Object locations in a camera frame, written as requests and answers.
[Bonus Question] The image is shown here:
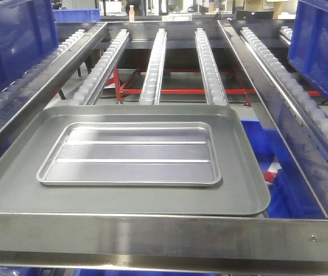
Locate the orange bottle in background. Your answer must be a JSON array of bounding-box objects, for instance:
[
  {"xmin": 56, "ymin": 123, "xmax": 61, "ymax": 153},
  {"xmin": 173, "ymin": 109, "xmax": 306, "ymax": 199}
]
[{"xmin": 129, "ymin": 5, "xmax": 135, "ymax": 22}]

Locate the small silver metal tray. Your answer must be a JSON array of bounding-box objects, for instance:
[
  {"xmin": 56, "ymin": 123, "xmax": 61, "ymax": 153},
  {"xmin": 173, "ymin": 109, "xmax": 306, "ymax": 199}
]
[{"xmin": 36, "ymin": 121, "xmax": 222, "ymax": 187}]

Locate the white roller track far left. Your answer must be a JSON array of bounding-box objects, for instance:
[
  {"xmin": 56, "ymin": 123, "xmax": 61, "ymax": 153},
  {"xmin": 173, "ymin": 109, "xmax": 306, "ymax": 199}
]
[{"xmin": 0, "ymin": 29, "xmax": 86, "ymax": 109}]

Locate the large grey serving tray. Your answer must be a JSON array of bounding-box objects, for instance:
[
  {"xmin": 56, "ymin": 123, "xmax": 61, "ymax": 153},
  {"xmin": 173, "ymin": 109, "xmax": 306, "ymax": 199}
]
[{"xmin": 0, "ymin": 105, "xmax": 271, "ymax": 216}]

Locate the steel front rack rail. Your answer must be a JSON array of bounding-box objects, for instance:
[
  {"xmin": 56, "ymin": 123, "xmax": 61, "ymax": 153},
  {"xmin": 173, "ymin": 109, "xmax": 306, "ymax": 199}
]
[{"xmin": 0, "ymin": 213, "xmax": 328, "ymax": 275}]

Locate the white roller track centre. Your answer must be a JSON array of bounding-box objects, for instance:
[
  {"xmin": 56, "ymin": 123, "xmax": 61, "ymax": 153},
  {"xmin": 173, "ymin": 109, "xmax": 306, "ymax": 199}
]
[{"xmin": 138, "ymin": 28, "xmax": 167, "ymax": 105}]

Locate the steel divider rail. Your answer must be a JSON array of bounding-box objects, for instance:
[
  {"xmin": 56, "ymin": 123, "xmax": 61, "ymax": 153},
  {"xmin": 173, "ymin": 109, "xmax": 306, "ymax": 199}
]
[
  {"xmin": 0, "ymin": 22, "xmax": 109, "ymax": 156},
  {"xmin": 218, "ymin": 20, "xmax": 328, "ymax": 219}
]

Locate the red metal cart frame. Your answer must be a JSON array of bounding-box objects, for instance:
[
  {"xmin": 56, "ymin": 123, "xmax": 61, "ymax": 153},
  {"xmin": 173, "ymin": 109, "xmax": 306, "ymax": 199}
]
[{"xmin": 105, "ymin": 66, "xmax": 322, "ymax": 105}]

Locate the steel divider rail left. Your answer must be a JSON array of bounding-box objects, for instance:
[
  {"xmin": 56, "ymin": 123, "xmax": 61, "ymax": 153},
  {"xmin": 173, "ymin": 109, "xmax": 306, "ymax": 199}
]
[{"xmin": 0, "ymin": 22, "xmax": 109, "ymax": 156}]

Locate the white roller track right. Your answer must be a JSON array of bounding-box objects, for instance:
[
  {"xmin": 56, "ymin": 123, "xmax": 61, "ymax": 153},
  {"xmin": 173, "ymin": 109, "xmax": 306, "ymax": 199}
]
[{"xmin": 241, "ymin": 27, "xmax": 328, "ymax": 142}]

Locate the blue bin below rack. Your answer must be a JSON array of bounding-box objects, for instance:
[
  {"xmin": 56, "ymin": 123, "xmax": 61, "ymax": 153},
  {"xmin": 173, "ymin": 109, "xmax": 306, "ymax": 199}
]
[{"xmin": 241, "ymin": 119, "xmax": 325, "ymax": 219}]

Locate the blue crate in background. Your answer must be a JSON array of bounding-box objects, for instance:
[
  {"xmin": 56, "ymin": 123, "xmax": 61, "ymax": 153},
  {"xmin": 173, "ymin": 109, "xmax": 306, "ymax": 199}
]
[{"xmin": 53, "ymin": 9, "xmax": 101, "ymax": 22}]

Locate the blue bin upper left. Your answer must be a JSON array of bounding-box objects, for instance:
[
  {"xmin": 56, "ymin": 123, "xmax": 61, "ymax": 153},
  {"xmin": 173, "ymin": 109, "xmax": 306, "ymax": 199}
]
[{"xmin": 0, "ymin": 0, "xmax": 59, "ymax": 92}]

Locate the steel divider rail right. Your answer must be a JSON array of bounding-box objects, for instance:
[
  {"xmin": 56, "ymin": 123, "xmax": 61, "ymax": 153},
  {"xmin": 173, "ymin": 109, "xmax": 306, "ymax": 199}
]
[{"xmin": 218, "ymin": 20, "xmax": 328, "ymax": 219}]

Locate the white roller track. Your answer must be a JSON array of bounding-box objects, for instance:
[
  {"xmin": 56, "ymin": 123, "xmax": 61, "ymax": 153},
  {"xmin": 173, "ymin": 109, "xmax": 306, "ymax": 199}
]
[
  {"xmin": 0, "ymin": 29, "xmax": 86, "ymax": 109},
  {"xmin": 241, "ymin": 27, "xmax": 328, "ymax": 142},
  {"xmin": 71, "ymin": 29, "xmax": 130, "ymax": 105},
  {"xmin": 138, "ymin": 28, "xmax": 167, "ymax": 105},
  {"xmin": 195, "ymin": 28, "xmax": 229, "ymax": 106}
]

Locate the blue bin upper right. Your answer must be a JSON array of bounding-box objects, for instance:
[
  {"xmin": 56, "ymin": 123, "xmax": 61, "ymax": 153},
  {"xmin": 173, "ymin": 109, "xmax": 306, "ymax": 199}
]
[{"xmin": 288, "ymin": 1, "xmax": 328, "ymax": 100}]

